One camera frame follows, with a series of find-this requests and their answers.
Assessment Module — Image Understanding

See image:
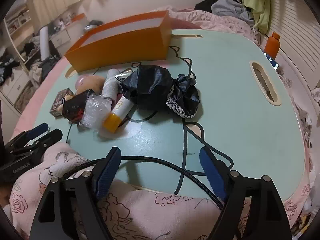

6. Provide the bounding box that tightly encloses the small dark card box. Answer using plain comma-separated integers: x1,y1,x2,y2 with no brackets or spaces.
49,88,74,118

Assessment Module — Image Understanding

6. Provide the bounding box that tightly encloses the clear bubble wrap piece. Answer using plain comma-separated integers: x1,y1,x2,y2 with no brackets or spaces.
80,95,112,130

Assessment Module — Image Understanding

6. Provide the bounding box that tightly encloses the lip balm tube yellow cap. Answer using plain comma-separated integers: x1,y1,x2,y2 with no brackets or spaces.
103,96,134,133

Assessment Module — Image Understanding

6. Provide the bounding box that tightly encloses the pink heart jelly toy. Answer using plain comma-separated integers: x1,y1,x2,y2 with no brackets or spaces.
75,75,87,90

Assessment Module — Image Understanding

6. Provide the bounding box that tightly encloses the brown burger plush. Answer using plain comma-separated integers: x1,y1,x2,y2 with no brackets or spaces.
76,75,105,95

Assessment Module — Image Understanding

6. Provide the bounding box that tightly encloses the grey glitter paper roll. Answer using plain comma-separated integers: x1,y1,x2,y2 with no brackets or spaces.
101,69,120,101

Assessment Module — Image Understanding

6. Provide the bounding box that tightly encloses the black lace bonnet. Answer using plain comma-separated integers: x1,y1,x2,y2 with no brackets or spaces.
120,65,200,119

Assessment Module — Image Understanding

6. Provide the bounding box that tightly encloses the silver foil cone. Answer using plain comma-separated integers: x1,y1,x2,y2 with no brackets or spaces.
114,68,133,82

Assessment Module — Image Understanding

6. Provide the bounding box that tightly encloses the white paper roll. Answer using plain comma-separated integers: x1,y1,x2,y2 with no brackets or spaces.
40,26,50,61

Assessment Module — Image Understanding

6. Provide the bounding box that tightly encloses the white bedside drawer cabinet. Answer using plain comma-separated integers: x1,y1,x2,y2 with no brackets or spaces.
50,29,71,50

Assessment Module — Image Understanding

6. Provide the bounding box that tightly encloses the grey clothes heap on bed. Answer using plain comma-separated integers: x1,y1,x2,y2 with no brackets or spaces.
84,20,103,33

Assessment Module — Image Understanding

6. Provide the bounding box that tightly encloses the orange cardboard box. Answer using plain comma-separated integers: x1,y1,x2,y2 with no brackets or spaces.
65,10,171,72

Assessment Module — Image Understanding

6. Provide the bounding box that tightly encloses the blue smartphone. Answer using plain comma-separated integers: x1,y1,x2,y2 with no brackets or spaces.
263,51,279,70

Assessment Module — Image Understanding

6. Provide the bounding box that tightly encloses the orange water bottle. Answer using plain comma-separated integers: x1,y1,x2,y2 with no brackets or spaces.
264,32,280,60

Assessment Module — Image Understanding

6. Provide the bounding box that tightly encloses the pink floral blanket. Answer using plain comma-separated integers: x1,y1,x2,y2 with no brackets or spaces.
153,6,260,45

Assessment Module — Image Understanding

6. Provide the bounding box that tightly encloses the black clothing on bed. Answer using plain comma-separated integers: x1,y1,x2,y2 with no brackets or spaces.
194,0,218,13

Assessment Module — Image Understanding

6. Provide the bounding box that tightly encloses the grey clothing pile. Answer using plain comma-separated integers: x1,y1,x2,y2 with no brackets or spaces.
211,0,255,28

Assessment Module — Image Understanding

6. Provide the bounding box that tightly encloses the green hanging cloth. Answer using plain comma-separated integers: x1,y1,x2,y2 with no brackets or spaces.
242,0,271,34

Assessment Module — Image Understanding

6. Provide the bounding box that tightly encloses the black cable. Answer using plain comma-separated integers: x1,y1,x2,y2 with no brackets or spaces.
60,154,226,210

